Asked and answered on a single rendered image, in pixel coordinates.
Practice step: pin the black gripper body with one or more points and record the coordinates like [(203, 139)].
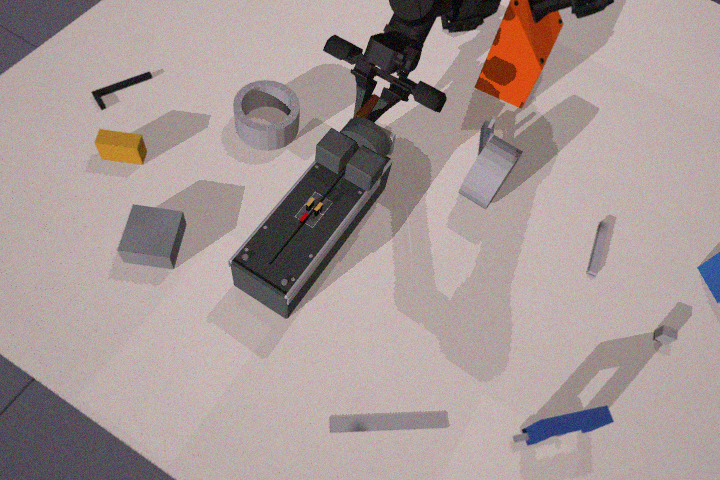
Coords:
[(423, 93)]

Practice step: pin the black l-shaped bar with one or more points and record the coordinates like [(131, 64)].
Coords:
[(119, 86)]

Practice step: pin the grey hollow cylinder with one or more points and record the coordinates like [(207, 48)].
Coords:
[(489, 171), (266, 93)]

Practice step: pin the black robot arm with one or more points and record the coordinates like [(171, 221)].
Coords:
[(392, 54)]

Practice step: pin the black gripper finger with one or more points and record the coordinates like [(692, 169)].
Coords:
[(365, 88), (387, 100)]

